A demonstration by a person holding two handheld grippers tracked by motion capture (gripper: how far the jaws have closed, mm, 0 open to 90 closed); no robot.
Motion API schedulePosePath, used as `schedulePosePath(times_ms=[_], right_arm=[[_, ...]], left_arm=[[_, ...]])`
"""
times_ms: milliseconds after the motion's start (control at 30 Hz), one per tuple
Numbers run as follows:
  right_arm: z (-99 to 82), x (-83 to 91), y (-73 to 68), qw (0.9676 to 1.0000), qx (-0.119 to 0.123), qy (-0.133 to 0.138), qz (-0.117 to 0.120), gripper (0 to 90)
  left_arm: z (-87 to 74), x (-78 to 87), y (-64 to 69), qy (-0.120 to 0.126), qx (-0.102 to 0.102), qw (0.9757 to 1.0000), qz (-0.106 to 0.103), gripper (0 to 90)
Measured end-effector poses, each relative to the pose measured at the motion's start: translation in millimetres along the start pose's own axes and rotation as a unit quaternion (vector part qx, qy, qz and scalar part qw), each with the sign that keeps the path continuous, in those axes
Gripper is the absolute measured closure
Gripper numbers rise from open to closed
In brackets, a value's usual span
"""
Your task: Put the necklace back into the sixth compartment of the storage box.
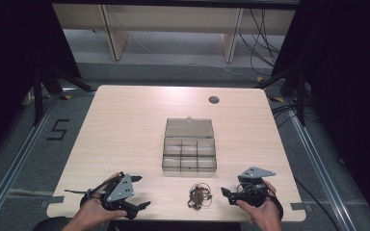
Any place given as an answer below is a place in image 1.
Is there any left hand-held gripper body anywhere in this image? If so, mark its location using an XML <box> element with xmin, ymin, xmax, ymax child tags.
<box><xmin>99</xmin><ymin>173</ymin><xmax>136</xmax><ymax>213</ymax></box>

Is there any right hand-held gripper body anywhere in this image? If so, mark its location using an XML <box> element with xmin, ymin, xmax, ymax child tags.
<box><xmin>236</xmin><ymin>166</ymin><xmax>277</xmax><ymax>208</ymax></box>

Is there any person's right hand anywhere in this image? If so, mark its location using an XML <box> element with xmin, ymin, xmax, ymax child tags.
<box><xmin>235</xmin><ymin>179</ymin><xmax>282</xmax><ymax>226</ymax></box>

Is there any person's left hand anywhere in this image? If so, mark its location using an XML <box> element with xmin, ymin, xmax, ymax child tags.
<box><xmin>79</xmin><ymin>172</ymin><xmax>128</xmax><ymax>223</ymax></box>

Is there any clear plastic compartment box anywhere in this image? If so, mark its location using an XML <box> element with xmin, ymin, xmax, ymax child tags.
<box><xmin>161</xmin><ymin>116</ymin><xmax>218</xmax><ymax>173</ymax></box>

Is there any dark cloth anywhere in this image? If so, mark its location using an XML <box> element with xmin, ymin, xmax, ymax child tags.
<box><xmin>33</xmin><ymin>216</ymin><xmax>71</xmax><ymax>231</ymax></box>

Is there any black metal stand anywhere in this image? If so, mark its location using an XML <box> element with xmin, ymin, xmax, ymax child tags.
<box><xmin>31</xmin><ymin>64</ymin><xmax>96</xmax><ymax>127</ymax></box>
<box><xmin>254</xmin><ymin>65</ymin><xmax>312</xmax><ymax>127</ymax></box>

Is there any black curtain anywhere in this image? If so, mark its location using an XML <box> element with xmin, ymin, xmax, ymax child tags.
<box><xmin>0</xmin><ymin>0</ymin><xmax>82</xmax><ymax>167</ymax></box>
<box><xmin>271</xmin><ymin>0</ymin><xmax>370</xmax><ymax>225</ymax></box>

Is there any beige wooden shelf unit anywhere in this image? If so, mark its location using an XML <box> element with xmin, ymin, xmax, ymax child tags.
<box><xmin>51</xmin><ymin>3</ymin><xmax>298</xmax><ymax>64</ymax></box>

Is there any black strap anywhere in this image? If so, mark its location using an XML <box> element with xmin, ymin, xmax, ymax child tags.
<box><xmin>64</xmin><ymin>188</ymin><xmax>93</xmax><ymax>196</ymax></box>

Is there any black floor cable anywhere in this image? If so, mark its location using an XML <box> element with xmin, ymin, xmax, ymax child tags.
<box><xmin>293</xmin><ymin>177</ymin><xmax>343</xmax><ymax>231</ymax></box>

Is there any aluminium floor rail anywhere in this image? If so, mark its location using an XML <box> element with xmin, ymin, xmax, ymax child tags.
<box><xmin>0</xmin><ymin>95</ymin><xmax>61</xmax><ymax>227</ymax></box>
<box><xmin>283</xmin><ymin>97</ymin><xmax>355</xmax><ymax>231</ymax></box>

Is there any bundle of black cables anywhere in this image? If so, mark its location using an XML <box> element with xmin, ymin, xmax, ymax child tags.
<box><xmin>238</xmin><ymin>9</ymin><xmax>282</xmax><ymax>77</ymax></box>

